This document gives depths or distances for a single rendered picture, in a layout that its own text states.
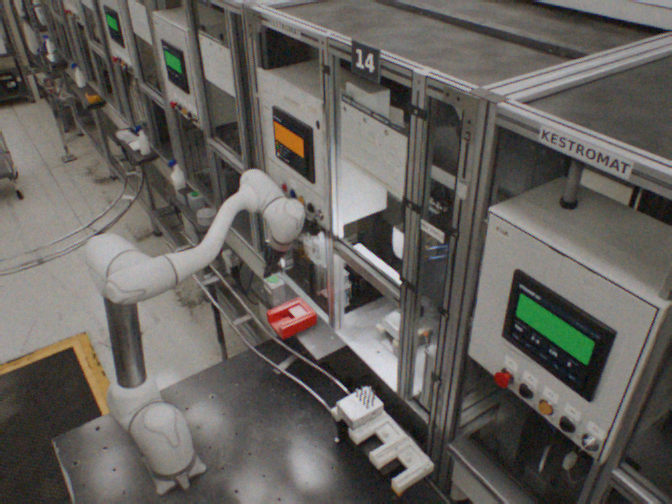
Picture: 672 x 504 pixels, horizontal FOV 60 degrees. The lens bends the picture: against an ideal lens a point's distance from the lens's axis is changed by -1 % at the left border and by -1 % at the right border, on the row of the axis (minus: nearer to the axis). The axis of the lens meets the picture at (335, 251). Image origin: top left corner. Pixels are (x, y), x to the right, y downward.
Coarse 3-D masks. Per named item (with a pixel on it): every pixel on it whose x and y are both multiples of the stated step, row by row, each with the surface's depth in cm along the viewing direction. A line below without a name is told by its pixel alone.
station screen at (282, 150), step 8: (280, 120) 198; (288, 128) 195; (280, 144) 204; (280, 152) 206; (288, 152) 201; (304, 152) 191; (288, 160) 203; (296, 160) 198; (304, 160) 193; (296, 168) 200; (304, 168) 195; (304, 176) 197
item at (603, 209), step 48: (528, 144) 119; (528, 192) 124; (576, 192) 113; (624, 192) 105; (624, 240) 108; (480, 384) 162; (480, 432) 171; (528, 432) 152; (528, 480) 159; (576, 480) 142
